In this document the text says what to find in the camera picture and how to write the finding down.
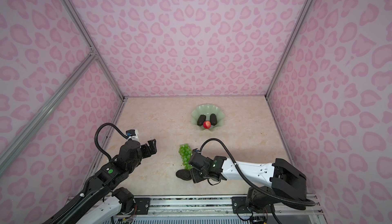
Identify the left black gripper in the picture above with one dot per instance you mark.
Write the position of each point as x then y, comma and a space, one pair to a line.
149, 152

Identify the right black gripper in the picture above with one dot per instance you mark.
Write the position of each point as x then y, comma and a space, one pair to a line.
195, 178

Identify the dark avocado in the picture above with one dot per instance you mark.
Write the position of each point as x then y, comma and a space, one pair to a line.
201, 120
213, 119
184, 175

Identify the green grape bunch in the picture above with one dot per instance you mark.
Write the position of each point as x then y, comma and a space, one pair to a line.
185, 152

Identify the red apple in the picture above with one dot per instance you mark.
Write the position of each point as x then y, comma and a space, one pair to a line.
207, 125

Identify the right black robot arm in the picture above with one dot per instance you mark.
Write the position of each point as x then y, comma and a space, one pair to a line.
270, 183

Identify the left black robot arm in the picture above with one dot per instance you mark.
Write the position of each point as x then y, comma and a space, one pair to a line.
104, 181

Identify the light green fruit bowl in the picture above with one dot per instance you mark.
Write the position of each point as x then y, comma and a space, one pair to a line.
208, 109

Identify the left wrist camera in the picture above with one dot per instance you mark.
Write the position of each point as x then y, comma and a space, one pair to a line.
132, 134

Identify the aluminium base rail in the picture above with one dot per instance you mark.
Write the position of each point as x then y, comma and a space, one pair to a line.
197, 209

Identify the aluminium frame strut left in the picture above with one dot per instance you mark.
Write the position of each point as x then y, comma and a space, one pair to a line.
21, 140

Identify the aluminium corner post right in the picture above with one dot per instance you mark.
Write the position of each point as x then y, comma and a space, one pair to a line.
301, 19

